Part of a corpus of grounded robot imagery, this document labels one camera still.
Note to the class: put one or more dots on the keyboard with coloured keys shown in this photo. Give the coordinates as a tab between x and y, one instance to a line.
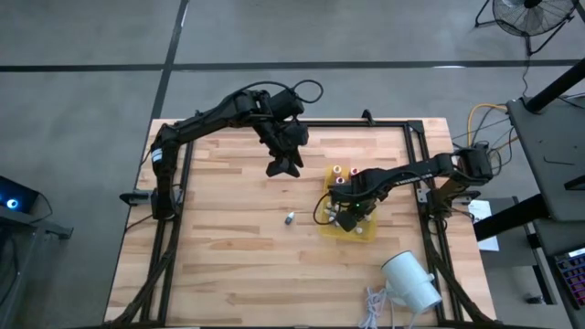
573	279

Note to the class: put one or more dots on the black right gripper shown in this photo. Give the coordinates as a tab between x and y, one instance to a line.
354	198

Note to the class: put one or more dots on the black aluminium table frame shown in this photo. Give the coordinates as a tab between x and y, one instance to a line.
343	123

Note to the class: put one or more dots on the white cylindrical lamp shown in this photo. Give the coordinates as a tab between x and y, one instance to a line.
409	281

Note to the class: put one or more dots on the yellow candy color bottle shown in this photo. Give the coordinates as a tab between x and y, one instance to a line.
337	169

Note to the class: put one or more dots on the black floor fan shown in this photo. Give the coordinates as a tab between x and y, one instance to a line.
530	23

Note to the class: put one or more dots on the black pole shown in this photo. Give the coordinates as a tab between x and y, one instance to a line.
555	87

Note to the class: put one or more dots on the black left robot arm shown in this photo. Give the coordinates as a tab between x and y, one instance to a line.
196	123

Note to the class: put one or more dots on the grey cart top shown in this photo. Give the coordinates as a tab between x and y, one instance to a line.
557	151

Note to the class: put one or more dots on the dark metal stand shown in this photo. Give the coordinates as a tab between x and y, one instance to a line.
32	224

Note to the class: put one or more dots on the computer with blue light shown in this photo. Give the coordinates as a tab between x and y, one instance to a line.
18	196

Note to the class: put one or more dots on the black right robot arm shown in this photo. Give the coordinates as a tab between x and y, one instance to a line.
411	176

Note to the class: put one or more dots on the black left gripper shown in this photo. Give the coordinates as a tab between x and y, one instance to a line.
287	137

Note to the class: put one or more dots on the yellow translucent plastic bin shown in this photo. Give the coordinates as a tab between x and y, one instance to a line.
329	233

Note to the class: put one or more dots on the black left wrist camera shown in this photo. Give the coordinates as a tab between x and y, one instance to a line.
273	170

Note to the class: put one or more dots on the white paper sheet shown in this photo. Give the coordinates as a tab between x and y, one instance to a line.
486	237

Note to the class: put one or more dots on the black cart beam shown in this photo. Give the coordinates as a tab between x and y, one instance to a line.
507	219

